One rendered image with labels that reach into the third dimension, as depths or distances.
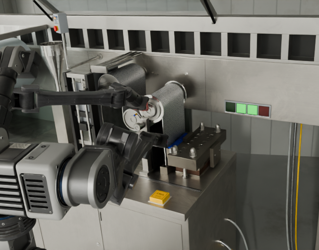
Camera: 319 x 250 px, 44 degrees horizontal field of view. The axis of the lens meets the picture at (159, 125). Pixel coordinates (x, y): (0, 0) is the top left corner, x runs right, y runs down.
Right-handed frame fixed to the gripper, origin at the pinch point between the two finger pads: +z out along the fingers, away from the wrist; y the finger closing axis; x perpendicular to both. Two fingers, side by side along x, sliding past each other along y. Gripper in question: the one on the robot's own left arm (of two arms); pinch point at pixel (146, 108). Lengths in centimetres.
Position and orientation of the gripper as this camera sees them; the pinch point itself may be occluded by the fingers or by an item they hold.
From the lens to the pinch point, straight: 196.0
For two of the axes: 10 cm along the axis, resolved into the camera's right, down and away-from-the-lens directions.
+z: 4.3, 3.4, 8.4
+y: 8.5, 1.7, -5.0
